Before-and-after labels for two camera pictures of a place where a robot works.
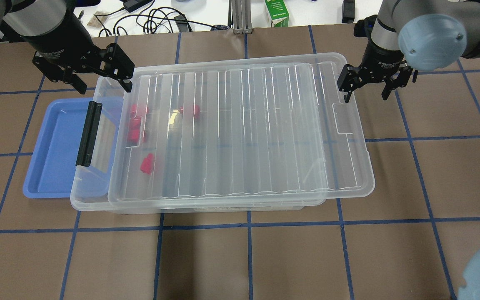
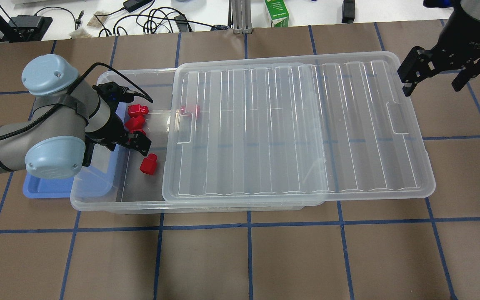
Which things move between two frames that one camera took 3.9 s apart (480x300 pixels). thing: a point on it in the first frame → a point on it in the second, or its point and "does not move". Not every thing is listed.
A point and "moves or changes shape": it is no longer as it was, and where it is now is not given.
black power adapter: [131, 5] does not move
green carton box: [278, 12] does not move
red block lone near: [147, 164] does not move
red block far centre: [192, 111] does not move
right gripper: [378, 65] → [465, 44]
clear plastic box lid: [196, 129] moves or changes shape
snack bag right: [98, 19] does not move
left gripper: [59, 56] → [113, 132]
